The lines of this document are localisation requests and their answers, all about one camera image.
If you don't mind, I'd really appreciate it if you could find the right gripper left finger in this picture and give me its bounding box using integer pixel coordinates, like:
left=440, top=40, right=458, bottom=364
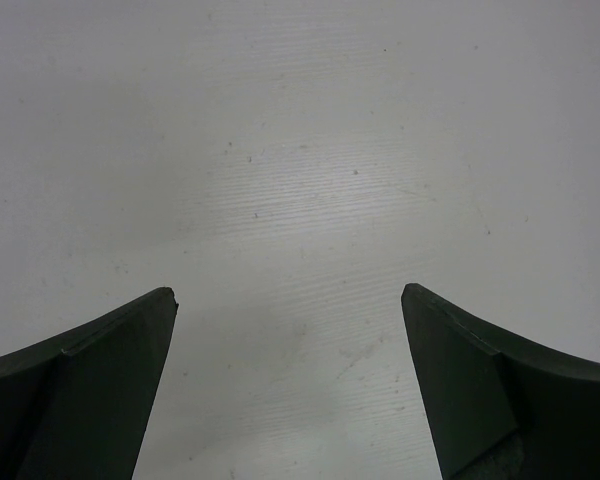
left=0, top=287, right=178, bottom=479

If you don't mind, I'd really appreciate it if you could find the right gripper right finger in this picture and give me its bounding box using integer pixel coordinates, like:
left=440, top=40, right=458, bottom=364
left=401, top=283, right=600, bottom=479

